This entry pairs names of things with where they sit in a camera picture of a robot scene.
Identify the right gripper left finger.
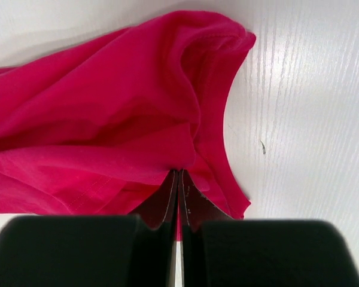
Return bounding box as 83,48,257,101
0,171,179,286

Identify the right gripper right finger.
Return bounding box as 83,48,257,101
178,170,359,286

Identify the red t-shirt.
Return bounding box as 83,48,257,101
0,11,256,219

